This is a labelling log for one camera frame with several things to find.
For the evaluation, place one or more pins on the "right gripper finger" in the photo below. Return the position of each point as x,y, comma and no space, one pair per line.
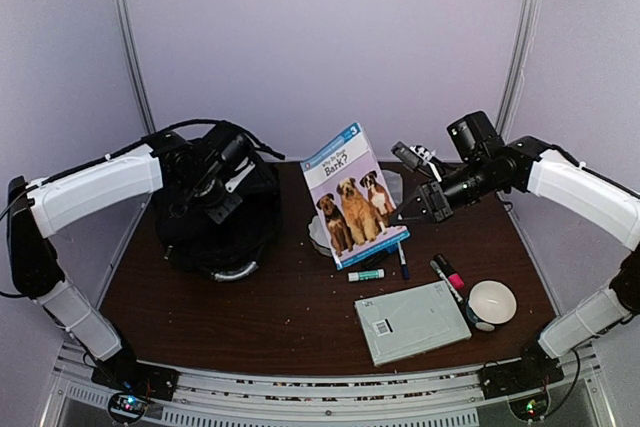
415,196
406,214

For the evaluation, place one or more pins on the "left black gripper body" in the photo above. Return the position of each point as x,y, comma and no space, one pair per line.
206,196

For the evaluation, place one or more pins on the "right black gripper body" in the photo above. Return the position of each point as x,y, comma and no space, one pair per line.
444,210

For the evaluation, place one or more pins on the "black student backpack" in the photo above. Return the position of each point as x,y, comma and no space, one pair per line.
194,243

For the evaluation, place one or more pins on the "dog picture book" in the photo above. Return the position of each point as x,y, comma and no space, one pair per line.
352,198

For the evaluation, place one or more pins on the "grey notebook with barcode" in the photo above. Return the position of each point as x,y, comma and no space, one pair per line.
409,322

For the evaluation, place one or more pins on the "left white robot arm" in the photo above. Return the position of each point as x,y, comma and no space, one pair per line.
82,200

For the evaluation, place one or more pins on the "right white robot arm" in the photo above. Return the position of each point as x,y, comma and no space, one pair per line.
549,173

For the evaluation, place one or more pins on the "crumpled grey cloth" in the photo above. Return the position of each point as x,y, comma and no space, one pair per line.
394,183

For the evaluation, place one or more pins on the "white marker pen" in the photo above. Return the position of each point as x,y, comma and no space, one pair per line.
458,298

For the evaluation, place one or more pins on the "blue highlighter marker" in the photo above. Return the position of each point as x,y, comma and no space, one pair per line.
373,261

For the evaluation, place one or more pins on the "blue capped white pen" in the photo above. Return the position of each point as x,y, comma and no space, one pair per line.
403,262

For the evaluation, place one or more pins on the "white green glue stick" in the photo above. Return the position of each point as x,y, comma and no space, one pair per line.
366,275

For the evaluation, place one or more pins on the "pink highlighter marker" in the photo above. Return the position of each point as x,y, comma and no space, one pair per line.
450,273

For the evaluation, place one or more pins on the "white fluted ceramic bowl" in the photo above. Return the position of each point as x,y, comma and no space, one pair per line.
318,237

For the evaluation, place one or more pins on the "white and dark blue bowl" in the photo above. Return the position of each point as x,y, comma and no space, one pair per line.
490,305

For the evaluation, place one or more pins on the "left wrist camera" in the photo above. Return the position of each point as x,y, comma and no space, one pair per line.
222,150

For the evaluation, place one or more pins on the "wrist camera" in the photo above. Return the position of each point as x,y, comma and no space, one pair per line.
222,150
417,158

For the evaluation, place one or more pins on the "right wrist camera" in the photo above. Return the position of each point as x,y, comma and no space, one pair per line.
417,158

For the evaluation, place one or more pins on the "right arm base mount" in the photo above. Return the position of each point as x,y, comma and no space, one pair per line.
525,390

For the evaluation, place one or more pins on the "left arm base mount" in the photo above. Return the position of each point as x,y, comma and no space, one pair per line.
138,395

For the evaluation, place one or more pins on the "right aluminium corner post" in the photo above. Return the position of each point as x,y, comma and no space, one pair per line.
524,38

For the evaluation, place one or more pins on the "aluminium corner post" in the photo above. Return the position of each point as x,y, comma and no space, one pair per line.
133,65
524,38

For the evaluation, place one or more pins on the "left aluminium corner post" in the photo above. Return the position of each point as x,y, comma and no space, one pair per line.
133,65

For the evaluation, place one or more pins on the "aluminium front rail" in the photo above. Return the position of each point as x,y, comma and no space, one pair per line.
446,397

